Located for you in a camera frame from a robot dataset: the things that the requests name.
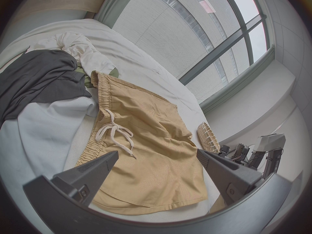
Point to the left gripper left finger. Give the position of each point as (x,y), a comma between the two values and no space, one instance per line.
(90,172)

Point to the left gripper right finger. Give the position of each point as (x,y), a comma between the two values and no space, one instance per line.
(226,174)

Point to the tan shorts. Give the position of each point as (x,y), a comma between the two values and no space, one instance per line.
(151,140)

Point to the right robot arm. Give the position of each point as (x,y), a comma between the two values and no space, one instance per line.
(270,142)

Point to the round woven basket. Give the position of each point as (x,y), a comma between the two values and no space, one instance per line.
(207,136)

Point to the pale blue garment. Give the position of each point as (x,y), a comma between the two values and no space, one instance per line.
(48,130)

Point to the green garment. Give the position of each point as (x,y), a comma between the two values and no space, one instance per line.
(114,72)

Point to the black garment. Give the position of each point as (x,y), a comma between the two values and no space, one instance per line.
(36,77)

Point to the white garment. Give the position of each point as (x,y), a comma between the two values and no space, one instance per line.
(82,47)

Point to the window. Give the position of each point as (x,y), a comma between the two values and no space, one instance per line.
(185,33)

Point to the grey-green curtain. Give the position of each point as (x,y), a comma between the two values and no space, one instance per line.
(114,4)

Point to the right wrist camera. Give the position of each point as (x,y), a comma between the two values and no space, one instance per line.
(225,148)

